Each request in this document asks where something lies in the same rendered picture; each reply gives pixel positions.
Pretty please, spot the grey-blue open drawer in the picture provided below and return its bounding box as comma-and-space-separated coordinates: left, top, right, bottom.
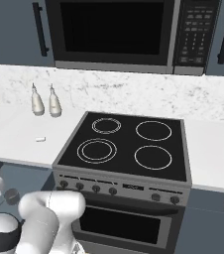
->
0, 161, 56, 216

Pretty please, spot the grey-blue drawer front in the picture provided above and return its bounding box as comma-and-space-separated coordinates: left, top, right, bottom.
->
174, 188, 224, 254

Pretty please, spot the grey-blue cupboard door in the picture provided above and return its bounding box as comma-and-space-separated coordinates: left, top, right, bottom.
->
0, 0, 56, 67
205, 0, 224, 78

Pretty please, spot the silver oven door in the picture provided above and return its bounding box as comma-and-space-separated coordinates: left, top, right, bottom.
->
71, 194, 185, 254

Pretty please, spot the black and silver stove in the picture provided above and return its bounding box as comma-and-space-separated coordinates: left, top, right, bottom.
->
52, 110, 193, 254

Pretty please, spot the black and silver microwave oven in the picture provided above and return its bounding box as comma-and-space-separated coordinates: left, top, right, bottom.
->
44, 0, 223, 76

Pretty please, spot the pale grey bottle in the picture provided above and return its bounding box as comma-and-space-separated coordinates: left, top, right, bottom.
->
48, 83, 63, 118
30, 82, 46, 117

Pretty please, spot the dark oven door handle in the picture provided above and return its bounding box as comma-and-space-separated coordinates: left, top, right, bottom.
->
56, 187, 179, 216

